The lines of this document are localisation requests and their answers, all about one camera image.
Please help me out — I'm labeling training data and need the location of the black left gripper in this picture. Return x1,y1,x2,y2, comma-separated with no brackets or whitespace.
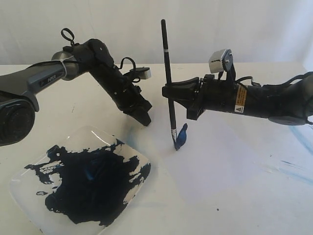
97,65,152,126

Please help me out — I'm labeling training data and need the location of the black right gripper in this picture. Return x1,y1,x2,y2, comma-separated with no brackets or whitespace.
161,75,247,120

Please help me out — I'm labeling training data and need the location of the white paper sheet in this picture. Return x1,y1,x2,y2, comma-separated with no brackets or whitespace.
144,97,261,212

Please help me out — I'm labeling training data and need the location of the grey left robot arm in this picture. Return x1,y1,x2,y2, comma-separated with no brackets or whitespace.
0,39,152,146

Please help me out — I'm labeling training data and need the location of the black paintbrush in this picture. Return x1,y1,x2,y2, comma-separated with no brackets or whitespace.
161,19,179,151

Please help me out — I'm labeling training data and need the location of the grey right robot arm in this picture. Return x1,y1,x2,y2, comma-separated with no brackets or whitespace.
162,71,313,126

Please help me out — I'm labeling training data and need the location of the white square paint plate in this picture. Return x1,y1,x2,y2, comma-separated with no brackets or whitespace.
9,126,151,235

